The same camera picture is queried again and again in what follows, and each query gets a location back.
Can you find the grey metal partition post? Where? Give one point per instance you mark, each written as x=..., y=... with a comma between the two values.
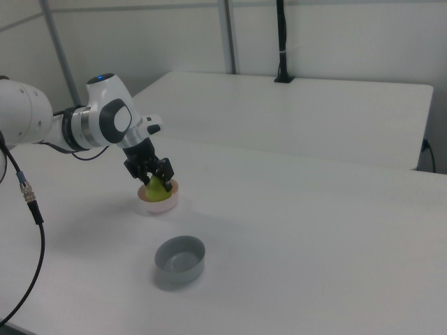
x=228, y=35

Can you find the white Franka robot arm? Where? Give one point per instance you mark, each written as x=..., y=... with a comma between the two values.
x=104, y=104

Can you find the green pear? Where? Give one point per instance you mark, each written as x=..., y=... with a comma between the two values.
x=156, y=193

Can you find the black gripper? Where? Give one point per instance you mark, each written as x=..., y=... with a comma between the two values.
x=141, y=151

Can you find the black camera pole with base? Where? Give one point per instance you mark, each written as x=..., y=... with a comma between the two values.
x=282, y=42

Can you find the white adjoining table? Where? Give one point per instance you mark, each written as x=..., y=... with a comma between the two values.
x=279, y=115

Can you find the pink plastic bowl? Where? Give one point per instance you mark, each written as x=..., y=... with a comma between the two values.
x=162, y=206

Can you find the grey plastic bowl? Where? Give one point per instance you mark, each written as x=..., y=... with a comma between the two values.
x=181, y=268

